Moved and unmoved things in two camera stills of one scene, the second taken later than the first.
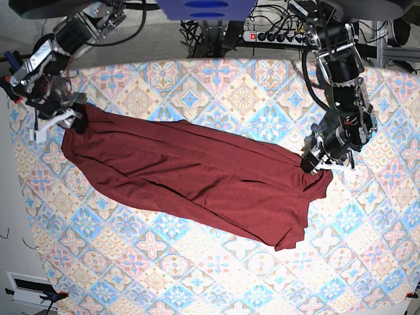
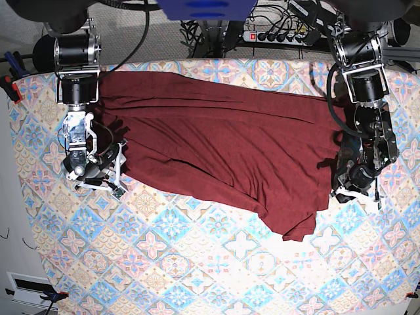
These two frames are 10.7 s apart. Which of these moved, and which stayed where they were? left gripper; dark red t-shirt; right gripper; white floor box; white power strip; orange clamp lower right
Moved: dark red t-shirt; left gripper; right gripper
Stayed: orange clamp lower right; white floor box; white power strip
